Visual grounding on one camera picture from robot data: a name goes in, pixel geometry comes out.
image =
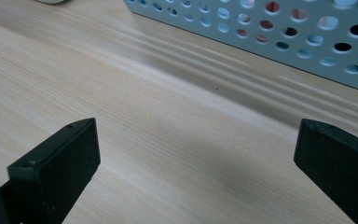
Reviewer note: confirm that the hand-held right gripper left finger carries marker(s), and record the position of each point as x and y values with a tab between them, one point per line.
59	168

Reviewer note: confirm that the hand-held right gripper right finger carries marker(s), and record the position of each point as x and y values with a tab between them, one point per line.
338	168

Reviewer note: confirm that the white compartment organizer box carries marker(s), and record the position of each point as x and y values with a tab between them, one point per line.
51	1

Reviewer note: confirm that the blue perforated plastic basket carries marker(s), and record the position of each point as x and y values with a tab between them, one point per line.
258	13

